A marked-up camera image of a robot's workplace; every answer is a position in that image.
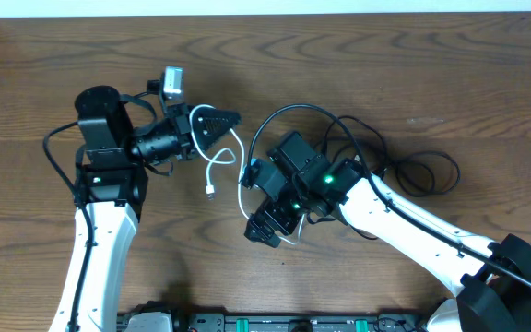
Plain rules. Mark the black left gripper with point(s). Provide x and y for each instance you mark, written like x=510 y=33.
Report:
x=185 y=134

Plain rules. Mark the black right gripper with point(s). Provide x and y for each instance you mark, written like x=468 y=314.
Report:
x=267 y=210

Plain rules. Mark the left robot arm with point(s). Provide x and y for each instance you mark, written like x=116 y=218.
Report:
x=110 y=188

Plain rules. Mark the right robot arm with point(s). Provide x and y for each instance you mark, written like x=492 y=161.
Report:
x=490 y=282

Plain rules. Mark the white back board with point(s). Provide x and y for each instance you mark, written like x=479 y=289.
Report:
x=136 y=8

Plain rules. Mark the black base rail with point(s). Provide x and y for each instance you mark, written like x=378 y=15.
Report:
x=159 y=316

